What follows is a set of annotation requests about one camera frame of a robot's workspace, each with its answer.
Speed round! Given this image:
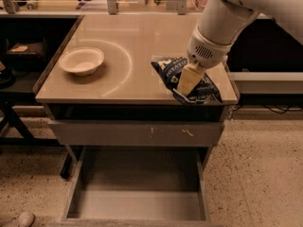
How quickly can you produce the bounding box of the open lower drawer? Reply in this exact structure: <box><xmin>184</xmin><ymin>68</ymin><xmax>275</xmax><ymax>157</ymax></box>
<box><xmin>62</xmin><ymin>147</ymin><xmax>211</xmax><ymax>227</ymax></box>

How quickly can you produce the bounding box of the white paper bowl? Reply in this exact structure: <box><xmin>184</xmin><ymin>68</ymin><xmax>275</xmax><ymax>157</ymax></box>
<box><xmin>59</xmin><ymin>47</ymin><xmax>104</xmax><ymax>77</ymax></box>

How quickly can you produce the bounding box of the black stand left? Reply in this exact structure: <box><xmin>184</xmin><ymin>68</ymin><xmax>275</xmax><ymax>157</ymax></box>
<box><xmin>0</xmin><ymin>38</ymin><xmax>74</xmax><ymax>180</ymax></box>

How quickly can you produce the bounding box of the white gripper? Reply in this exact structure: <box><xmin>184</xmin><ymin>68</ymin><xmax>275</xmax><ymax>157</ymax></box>
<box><xmin>177</xmin><ymin>26</ymin><xmax>232</xmax><ymax>96</ymax></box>

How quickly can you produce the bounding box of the blue potato chip bag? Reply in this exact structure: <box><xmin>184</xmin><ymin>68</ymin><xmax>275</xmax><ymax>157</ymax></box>
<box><xmin>151</xmin><ymin>56</ymin><xmax>223</xmax><ymax>105</ymax></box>

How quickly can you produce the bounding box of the grey drawer cabinet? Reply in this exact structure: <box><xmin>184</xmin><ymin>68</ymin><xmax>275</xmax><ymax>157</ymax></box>
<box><xmin>32</xmin><ymin>13</ymin><xmax>241</xmax><ymax>180</ymax></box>

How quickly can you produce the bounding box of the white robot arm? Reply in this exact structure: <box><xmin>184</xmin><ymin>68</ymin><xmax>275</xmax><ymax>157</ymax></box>
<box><xmin>177</xmin><ymin>0</ymin><xmax>303</xmax><ymax>96</ymax></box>

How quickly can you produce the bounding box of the white shoe tip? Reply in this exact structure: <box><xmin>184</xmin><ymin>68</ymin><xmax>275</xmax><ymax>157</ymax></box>
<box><xmin>0</xmin><ymin>212</ymin><xmax>35</xmax><ymax>227</ymax></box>

